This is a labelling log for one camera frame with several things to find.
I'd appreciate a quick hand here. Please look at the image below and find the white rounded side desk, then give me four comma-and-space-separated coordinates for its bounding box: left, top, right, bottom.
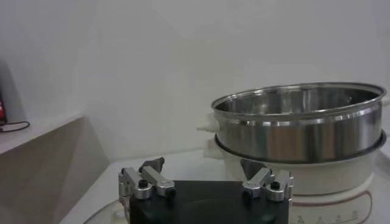
0, 113, 110, 224

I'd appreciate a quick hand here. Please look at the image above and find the black desk cable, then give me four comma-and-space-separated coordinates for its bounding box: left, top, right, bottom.
0, 120, 31, 133

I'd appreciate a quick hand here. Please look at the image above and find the stainless steel steamer basket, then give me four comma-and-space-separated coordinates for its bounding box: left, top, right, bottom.
196, 81, 390, 164

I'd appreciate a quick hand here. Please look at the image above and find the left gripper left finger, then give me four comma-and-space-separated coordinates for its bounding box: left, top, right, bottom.
118, 156, 177, 201

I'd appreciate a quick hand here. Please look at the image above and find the white electric cooker base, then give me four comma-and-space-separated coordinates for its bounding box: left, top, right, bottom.
203, 130, 390, 224

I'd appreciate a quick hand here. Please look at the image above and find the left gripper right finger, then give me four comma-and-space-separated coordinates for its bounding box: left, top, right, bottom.
239, 158, 294, 202

